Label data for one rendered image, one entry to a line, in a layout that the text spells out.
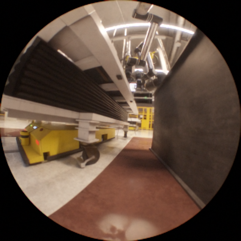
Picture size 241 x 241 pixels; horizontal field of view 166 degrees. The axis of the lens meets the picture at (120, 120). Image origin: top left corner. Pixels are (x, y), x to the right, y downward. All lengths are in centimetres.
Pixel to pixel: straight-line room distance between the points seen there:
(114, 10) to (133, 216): 1042
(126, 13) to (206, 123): 1009
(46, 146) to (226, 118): 103
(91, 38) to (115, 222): 79
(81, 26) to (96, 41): 13
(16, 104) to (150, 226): 70
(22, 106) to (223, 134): 85
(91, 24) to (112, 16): 981
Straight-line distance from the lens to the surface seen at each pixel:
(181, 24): 832
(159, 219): 42
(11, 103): 47
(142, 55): 129
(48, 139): 72
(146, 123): 1127
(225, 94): 44
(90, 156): 70
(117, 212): 41
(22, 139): 100
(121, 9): 1006
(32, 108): 48
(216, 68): 50
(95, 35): 49
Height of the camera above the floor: 36
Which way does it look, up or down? 3 degrees up
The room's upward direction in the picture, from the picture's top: 5 degrees clockwise
